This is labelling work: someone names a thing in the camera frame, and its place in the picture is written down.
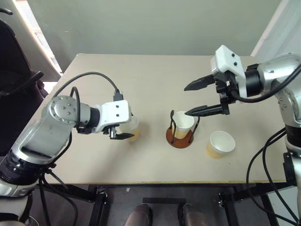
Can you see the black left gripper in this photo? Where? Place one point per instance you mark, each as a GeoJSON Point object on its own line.
{"type": "Point", "coordinates": [112, 131]}

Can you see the black flat floor plate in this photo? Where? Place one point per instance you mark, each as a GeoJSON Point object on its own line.
{"type": "Point", "coordinates": [164, 200]}

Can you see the dark brown rounded shape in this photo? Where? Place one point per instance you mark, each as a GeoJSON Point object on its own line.
{"type": "Point", "coordinates": [191, 215]}
{"type": "Point", "coordinates": [139, 215]}

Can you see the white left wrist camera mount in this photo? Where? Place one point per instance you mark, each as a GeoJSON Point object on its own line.
{"type": "Point", "coordinates": [116, 111]}

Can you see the white window blind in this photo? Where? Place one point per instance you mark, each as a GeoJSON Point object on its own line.
{"type": "Point", "coordinates": [42, 35]}

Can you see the white curtain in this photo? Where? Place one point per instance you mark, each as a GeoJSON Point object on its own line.
{"type": "Point", "coordinates": [277, 26]}

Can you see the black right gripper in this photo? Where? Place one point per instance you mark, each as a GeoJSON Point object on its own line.
{"type": "Point", "coordinates": [225, 81]}

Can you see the black metal table frame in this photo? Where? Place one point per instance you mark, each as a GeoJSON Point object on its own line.
{"type": "Point", "coordinates": [101, 204]}

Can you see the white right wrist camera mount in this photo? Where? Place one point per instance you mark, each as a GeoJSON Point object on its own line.
{"type": "Point", "coordinates": [227, 60]}

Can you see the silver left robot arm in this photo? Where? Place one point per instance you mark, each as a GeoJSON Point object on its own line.
{"type": "Point", "coordinates": [44, 131]}

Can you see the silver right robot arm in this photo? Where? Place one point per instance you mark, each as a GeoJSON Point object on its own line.
{"type": "Point", "coordinates": [279, 70]}

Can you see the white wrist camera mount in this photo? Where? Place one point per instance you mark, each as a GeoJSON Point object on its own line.
{"type": "Point", "coordinates": [116, 111]}
{"type": "Point", "coordinates": [227, 60]}

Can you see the tan paper cup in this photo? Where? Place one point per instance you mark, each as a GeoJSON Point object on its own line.
{"type": "Point", "coordinates": [222, 142]}
{"type": "Point", "coordinates": [184, 120]}

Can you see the black office chair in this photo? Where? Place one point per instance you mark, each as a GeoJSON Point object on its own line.
{"type": "Point", "coordinates": [14, 70]}

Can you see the clear plastic cup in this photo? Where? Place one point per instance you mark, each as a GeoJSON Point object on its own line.
{"type": "Point", "coordinates": [134, 132]}

